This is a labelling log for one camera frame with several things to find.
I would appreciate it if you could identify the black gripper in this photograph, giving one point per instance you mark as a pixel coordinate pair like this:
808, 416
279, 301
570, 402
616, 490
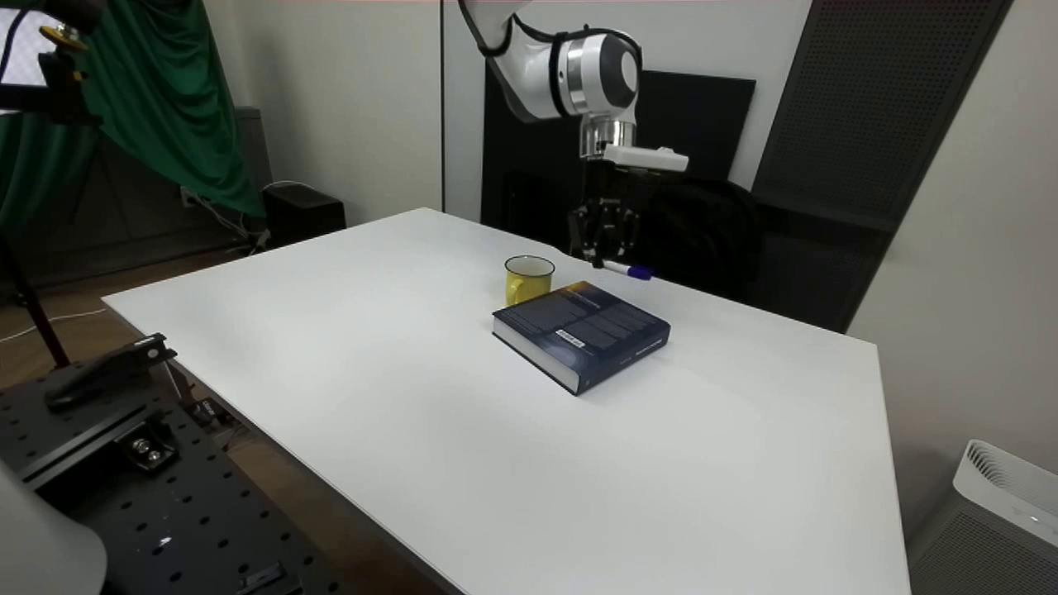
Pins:
600, 215

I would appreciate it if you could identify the blue and white marker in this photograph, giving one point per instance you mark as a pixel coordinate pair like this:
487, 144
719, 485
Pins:
630, 268

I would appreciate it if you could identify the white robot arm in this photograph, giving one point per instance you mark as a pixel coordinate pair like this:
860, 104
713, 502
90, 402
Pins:
585, 78

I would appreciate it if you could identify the yellow enamel mug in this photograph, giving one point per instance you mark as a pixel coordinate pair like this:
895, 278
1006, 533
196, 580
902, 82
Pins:
526, 277

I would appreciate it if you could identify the dark blue hardcover book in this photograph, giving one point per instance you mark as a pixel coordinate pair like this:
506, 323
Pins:
581, 334

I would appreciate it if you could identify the black box speaker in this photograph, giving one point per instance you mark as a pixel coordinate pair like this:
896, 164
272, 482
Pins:
299, 213

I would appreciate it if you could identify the green curtain cloth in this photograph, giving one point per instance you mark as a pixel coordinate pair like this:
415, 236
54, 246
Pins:
139, 74

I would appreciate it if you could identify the black clamp on breadboard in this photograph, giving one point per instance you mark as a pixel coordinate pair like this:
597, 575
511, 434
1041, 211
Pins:
88, 383

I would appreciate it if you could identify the white bin with grey body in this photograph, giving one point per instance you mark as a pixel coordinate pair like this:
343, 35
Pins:
992, 530

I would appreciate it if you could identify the black perforated breadboard table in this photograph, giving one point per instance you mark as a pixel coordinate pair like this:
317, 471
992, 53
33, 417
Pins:
172, 512

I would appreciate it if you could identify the black tripod stand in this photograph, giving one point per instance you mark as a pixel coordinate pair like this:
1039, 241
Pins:
33, 310

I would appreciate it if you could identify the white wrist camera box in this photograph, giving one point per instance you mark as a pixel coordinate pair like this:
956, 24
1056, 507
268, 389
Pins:
650, 160

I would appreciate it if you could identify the black panel leaning on wall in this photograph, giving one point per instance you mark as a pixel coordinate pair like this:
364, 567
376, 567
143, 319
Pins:
530, 170

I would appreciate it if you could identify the dark grey wall panel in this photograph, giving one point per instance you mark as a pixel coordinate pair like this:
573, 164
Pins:
867, 104

